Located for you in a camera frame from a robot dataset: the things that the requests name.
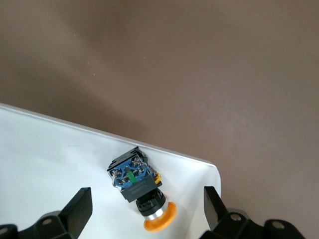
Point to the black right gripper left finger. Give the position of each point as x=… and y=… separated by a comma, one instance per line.
x=72, y=214

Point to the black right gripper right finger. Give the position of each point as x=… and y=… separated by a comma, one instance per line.
x=224, y=224

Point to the yellow mushroom push button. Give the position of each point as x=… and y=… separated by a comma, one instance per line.
x=134, y=179

